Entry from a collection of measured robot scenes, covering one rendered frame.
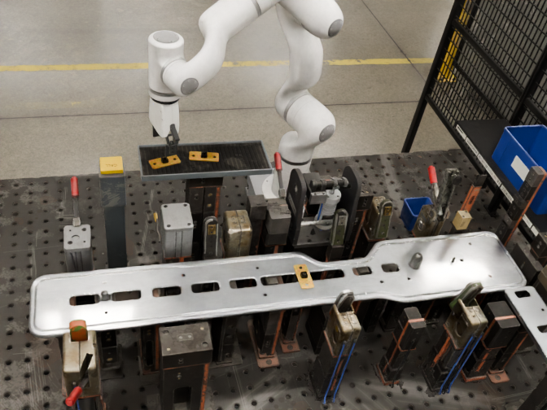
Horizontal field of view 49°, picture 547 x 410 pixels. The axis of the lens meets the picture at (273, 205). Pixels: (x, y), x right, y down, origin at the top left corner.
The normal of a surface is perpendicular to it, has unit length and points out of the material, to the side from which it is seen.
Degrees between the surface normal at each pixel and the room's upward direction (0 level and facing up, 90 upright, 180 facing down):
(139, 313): 0
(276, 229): 90
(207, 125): 0
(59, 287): 0
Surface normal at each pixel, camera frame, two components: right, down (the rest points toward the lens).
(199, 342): 0.14, -0.72
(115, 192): 0.24, 0.69
